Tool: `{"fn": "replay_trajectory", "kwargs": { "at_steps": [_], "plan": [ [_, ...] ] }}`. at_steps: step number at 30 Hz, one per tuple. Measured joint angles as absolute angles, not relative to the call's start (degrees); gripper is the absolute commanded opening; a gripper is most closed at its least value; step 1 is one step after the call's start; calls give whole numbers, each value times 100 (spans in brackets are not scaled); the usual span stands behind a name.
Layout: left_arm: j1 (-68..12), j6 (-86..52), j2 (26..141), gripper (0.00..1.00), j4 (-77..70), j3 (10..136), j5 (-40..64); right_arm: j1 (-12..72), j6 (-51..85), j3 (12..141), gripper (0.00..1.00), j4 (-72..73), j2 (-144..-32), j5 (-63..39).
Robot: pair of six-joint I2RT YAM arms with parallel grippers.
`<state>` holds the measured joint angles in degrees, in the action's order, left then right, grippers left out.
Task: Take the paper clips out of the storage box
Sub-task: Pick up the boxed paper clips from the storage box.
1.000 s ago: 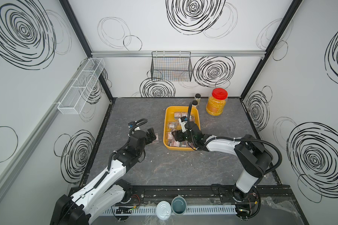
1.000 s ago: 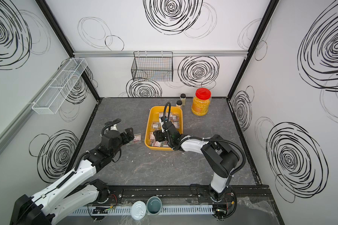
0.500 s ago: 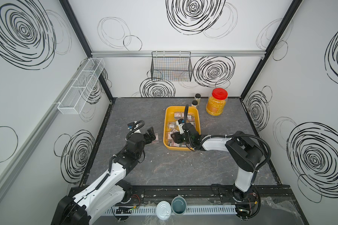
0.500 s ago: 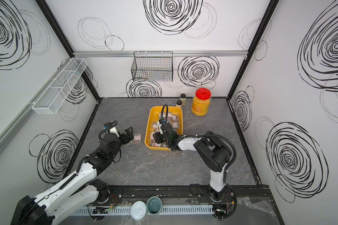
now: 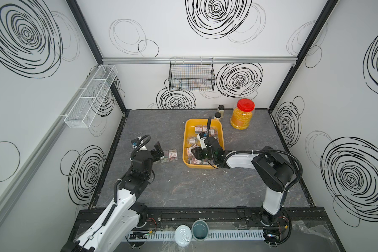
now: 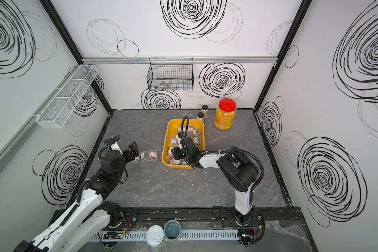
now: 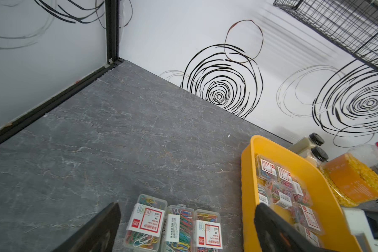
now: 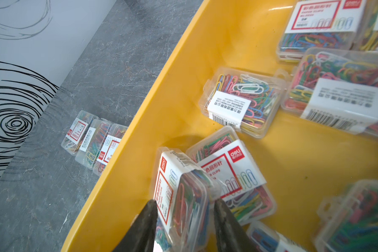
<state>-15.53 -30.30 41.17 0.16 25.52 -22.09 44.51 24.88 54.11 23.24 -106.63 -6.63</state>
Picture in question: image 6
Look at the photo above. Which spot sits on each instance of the teal cup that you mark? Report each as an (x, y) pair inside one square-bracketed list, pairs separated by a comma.
[(172, 230)]

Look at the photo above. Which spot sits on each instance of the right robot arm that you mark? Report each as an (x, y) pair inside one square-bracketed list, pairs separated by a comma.
[(243, 170)]

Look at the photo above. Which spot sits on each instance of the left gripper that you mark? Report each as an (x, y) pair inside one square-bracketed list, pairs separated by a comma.
[(135, 150)]

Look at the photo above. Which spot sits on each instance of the red lid corn jar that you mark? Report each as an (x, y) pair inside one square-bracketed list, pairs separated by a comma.
[(225, 114)]

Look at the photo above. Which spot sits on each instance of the white mesh wall shelf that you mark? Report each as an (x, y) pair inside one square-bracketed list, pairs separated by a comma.
[(74, 96)]

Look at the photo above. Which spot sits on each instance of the yellow plastic tray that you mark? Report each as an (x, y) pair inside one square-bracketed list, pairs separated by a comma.
[(172, 130)]

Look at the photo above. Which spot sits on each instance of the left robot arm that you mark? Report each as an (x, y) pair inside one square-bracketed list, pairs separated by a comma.
[(90, 212)]

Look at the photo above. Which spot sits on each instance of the paper clip box table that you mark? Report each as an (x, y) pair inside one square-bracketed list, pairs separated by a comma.
[(153, 155)]

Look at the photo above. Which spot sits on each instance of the black wire basket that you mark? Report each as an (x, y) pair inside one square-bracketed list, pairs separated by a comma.
[(176, 74)]

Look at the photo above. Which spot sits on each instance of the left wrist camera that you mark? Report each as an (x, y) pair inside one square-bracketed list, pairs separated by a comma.
[(113, 146)]

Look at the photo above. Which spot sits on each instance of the white slotted cable duct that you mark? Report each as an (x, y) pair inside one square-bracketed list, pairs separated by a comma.
[(187, 235)]

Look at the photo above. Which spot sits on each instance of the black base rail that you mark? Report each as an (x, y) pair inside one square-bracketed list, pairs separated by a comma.
[(225, 216)]

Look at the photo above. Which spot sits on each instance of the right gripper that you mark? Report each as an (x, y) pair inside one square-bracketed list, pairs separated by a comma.
[(176, 153)]

